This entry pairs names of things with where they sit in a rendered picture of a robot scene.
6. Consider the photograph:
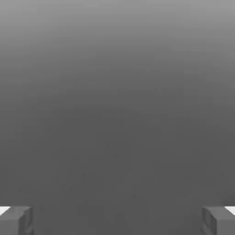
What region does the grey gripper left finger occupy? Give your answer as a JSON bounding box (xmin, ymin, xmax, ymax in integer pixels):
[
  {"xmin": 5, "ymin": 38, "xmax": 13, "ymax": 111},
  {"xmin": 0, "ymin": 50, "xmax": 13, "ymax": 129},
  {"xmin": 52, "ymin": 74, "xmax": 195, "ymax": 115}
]
[{"xmin": 0, "ymin": 205, "xmax": 35, "ymax": 235}]

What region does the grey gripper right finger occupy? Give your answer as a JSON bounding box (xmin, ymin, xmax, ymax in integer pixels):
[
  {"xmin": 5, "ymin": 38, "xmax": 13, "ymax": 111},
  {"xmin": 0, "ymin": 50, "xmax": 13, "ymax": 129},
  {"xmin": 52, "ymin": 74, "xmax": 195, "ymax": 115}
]
[{"xmin": 201, "ymin": 205, "xmax": 235, "ymax": 235}]

